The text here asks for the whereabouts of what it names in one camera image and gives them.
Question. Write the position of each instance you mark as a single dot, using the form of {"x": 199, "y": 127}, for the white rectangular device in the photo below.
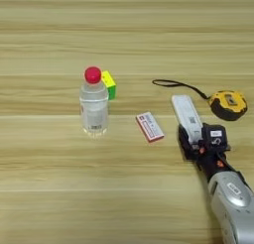
{"x": 187, "y": 112}

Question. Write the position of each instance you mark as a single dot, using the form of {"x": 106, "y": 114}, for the yellow green puzzle cube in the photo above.
{"x": 110, "y": 87}

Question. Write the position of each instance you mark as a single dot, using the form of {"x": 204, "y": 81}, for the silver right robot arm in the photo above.
{"x": 231, "y": 203}

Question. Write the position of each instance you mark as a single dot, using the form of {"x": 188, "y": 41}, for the small red white box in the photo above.
{"x": 150, "y": 126}

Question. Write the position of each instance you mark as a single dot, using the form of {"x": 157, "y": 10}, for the yellow black tape measure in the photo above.
{"x": 228, "y": 105}

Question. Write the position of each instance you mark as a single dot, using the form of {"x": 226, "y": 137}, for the clear water bottle red cap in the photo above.
{"x": 94, "y": 109}

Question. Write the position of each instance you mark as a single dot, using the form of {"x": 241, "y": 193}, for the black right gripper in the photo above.
{"x": 211, "y": 162}

